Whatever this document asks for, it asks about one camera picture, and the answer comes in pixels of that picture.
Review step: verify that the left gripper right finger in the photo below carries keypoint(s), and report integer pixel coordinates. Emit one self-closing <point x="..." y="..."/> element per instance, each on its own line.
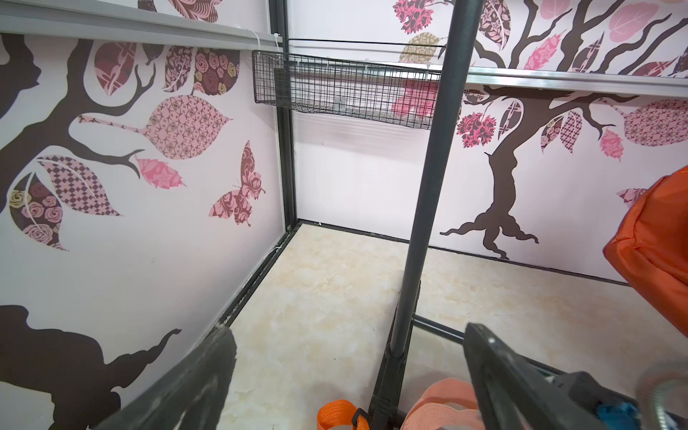
<point x="511" y="394"/>

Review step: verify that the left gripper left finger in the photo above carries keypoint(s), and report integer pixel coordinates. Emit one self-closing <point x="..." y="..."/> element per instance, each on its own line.
<point x="191" y="396"/>

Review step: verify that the dark orange backpack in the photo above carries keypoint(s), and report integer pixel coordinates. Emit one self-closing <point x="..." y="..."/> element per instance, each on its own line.
<point x="649" y="250"/>

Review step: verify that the orange flat bag underneath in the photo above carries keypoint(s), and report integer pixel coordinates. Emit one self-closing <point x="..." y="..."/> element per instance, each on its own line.
<point x="342" y="413"/>

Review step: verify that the left flexible metal conduit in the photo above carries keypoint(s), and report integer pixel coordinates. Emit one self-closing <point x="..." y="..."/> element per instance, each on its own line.
<point x="653" y="389"/>

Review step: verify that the black clothes rack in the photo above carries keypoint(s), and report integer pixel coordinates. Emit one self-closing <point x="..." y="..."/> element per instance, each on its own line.
<point x="463" y="31"/>

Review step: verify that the aluminium profile bar left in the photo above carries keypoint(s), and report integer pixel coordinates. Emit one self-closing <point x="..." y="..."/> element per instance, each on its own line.
<point x="108" y="21"/>

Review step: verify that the black wire basket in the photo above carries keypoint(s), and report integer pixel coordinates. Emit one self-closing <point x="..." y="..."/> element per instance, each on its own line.
<point x="393" y="95"/>

